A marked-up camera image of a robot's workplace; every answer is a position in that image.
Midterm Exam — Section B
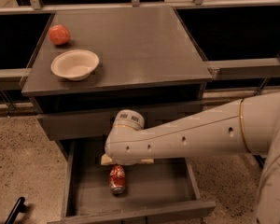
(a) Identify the open grey middle drawer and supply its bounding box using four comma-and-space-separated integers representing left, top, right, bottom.
49, 137, 216, 224

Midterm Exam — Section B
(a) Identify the red apple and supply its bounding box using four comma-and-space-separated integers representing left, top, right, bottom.
49, 25, 70, 46

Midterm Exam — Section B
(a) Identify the white paper bowl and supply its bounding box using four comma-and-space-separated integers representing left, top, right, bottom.
50, 49, 100, 81

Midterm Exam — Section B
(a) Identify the grey metal railing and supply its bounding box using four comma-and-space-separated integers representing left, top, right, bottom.
0, 0, 280, 117

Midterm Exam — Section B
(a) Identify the red coke can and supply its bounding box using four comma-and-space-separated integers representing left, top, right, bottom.
109, 164, 126, 195

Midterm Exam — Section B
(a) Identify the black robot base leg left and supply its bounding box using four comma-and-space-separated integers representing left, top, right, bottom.
5, 197, 26, 224

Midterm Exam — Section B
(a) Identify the grey drawer cabinet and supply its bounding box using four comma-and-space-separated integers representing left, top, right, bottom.
21, 6, 213, 161

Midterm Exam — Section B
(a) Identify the grey top drawer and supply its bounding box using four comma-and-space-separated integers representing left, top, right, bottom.
37, 101, 203, 141

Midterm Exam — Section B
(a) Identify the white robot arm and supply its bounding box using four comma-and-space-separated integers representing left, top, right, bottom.
101, 92, 280, 224

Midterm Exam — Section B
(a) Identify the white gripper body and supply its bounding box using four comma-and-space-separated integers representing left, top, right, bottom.
113, 109, 145, 131

